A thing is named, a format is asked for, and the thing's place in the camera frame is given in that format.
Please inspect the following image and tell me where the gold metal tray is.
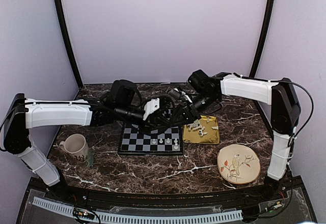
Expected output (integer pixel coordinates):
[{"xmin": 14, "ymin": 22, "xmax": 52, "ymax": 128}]
[{"xmin": 182, "ymin": 116, "xmax": 220, "ymax": 145}]

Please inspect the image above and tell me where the pile of white chess pieces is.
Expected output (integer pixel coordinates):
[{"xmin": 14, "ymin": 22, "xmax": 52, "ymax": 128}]
[{"xmin": 185, "ymin": 117, "xmax": 219, "ymax": 137}]

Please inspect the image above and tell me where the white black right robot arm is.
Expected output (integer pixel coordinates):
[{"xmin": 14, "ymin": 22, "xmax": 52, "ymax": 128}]
[{"xmin": 168, "ymin": 70, "xmax": 301, "ymax": 181}]

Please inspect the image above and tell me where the black grey chess board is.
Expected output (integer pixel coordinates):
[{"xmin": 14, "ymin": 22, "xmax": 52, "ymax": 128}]
[{"xmin": 118, "ymin": 123, "xmax": 183, "ymax": 156}]

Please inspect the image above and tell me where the beige bird painted plate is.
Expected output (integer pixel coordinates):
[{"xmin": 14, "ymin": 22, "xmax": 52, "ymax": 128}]
[{"xmin": 217, "ymin": 144, "xmax": 261, "ymax": 185}]

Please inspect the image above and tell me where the beige ceramic mug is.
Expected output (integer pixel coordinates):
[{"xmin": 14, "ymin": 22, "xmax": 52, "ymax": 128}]
[{"xmin": 59, "ymin": 134, "xmax": 94, "ymax": 167}]

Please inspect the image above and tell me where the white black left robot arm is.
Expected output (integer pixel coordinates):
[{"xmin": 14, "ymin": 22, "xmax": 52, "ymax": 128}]
[{"xmin": 1, "ymin": 80, "xmax": 174, "ymax": 202}]

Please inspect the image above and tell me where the right black frame post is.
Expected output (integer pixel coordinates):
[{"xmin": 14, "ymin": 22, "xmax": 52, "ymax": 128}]
[{"xmin": 248, "ymin": 0, "xmax": 278, "ymax": 82}]

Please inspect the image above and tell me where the white slotted cable duct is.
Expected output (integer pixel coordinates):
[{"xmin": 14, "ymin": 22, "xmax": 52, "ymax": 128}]
[{"xmin": 32, "ymin": 197, "xmax": 243, "ymax": 223}]

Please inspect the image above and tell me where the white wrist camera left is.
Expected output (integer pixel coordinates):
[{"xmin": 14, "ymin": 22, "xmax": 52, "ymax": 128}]
[{"xmin": 143, "ymin": 98, "xmax": 160, "ymax": 121}]

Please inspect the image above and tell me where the left black frame post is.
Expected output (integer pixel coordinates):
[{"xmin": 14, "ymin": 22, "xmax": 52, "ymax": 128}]
[{"xmin": 54, "ymin": 0, "xmax": 83, "ymax": 88}]

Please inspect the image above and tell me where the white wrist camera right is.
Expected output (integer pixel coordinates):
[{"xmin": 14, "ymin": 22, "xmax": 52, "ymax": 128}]
[{"xmin": 168, "ymin": 88, "xmax": 192, "ymax": 103}]

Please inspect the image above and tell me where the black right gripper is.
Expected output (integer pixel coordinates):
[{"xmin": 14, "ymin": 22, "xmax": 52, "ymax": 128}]
[{"xmin": 170, "ymin": 91, "xmax": 220, "ymax": 127}]

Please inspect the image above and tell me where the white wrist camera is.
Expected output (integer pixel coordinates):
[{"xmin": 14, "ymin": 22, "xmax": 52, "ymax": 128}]
[
  {"xmin": 168, "ymin": 88, "xmax": 192, "ymax": 103},
  {"xmin": 143, "ymin": 98, "xmax": 160, "ymax": 121}
]

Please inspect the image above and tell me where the black frame post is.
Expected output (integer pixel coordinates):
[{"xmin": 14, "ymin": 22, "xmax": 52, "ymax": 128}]
[
  {"xmin": 248, "ymin": 0, "xmax": 278, "ymax": 82},
  {"xmin": 54, "ymin": 0, "xmax": 83, "ymax": 88}
]

